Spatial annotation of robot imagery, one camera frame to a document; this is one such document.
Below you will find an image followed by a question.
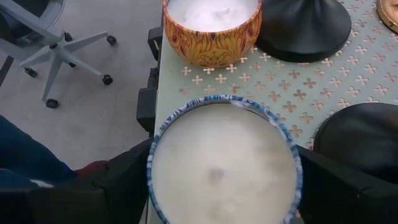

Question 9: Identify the light grey office chair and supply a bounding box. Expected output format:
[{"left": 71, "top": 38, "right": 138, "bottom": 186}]
[{"left": 0, "top": 0, "right": 118, "bottom": 110}]

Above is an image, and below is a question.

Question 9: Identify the silver tealight candle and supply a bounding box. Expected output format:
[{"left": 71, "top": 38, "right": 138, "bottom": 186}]
[{"left": 146, "top": 94, "right": 304, "bottom": 224}]

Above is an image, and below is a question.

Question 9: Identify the orange patterned candle tin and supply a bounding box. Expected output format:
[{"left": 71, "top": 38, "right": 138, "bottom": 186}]
[{"left": 162, "top": 0, "right": 262, "bottom": 68}]

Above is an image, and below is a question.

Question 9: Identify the person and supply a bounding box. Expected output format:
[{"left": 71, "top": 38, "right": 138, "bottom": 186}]
[{"left": 0, "top": 114, "right": 108, "bottom": 189}]

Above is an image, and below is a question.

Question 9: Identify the gold candlestick holder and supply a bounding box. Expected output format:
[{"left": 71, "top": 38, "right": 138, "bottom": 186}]
[{"left": 376, "top": 0, "right": 398, "bottom": 34}]

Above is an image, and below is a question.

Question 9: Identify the black candlestick holder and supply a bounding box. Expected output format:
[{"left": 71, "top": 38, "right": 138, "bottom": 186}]
[
  {"left": 312, "top": 102, "right": 398, "bottom": 187},
  {"left": 254, "top": 0, "right": 353, "bottom": 63}
]

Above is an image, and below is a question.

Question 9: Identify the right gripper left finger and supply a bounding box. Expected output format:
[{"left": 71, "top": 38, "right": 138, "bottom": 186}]
[{"left": 0, "top": 139, "right": 152, "bottom": 224}]

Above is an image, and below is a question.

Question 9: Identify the black table edge bracket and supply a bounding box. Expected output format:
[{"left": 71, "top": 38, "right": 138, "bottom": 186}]
[{"left": 136, "top": 86, "right": 159, "bottom": 134}]

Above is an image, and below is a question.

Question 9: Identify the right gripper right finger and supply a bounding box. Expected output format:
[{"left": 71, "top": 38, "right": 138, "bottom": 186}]
[{"left": 297, "top": 146, "right": 398, "bottom": 224}]

